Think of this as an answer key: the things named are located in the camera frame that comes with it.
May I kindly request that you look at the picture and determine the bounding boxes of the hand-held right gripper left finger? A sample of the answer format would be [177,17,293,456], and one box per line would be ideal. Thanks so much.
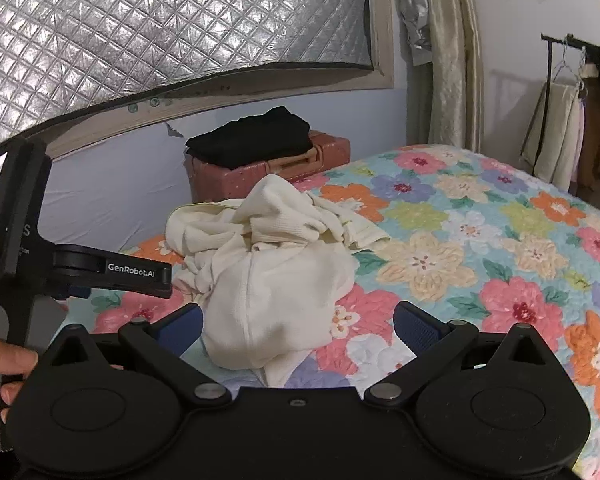
[37,304,233,406]

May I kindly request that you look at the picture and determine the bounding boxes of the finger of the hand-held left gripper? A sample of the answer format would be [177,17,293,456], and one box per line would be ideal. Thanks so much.
[52,244,173,300]

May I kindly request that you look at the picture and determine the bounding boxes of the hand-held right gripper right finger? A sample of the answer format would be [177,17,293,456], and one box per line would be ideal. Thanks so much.
[364,301,556,403]

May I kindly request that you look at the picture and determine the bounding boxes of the cream knit sweater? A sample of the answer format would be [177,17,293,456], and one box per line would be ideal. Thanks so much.
[165,174,383,388]

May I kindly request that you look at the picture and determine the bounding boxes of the black folded clothes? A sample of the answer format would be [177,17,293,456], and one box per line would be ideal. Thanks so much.
[185,106,315,168]

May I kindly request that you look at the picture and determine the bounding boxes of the black clothes rack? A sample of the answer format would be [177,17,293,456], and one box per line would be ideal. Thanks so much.
[540,32,600,86]

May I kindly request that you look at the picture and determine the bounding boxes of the person's left hand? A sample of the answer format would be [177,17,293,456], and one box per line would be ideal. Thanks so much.
[0,335,40,423]

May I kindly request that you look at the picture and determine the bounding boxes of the floral quilted bedspread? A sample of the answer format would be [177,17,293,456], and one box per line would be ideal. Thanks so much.
[67,144,600,480]

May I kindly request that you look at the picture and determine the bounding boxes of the silver quilted window cover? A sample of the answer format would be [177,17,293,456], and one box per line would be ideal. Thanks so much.
[0,0,376,148]

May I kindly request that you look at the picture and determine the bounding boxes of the beige curtain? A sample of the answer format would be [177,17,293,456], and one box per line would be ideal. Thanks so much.
[407,0,483,153]

